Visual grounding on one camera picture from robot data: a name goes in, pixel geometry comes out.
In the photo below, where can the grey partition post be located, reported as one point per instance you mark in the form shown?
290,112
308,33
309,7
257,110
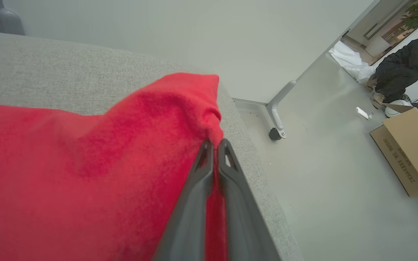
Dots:
11,21

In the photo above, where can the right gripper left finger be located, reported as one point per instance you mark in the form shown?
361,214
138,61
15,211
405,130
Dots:
191,210

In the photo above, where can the white round device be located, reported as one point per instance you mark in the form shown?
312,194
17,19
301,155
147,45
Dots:
396,108

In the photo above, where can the brown cardboard box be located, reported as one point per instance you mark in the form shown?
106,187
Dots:
412,148

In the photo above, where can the red white basketball jersey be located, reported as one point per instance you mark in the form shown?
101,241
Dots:
85,174

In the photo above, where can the grey partition leg with caster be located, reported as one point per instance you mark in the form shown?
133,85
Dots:
276,108

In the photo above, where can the white cloth pile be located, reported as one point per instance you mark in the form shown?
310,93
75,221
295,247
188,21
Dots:
350,61

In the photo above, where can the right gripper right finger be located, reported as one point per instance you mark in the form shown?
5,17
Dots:
243,217

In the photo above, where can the person in black clothes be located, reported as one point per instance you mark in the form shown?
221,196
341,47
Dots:
405,69

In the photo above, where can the small white floor object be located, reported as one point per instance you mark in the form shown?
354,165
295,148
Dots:
362,113

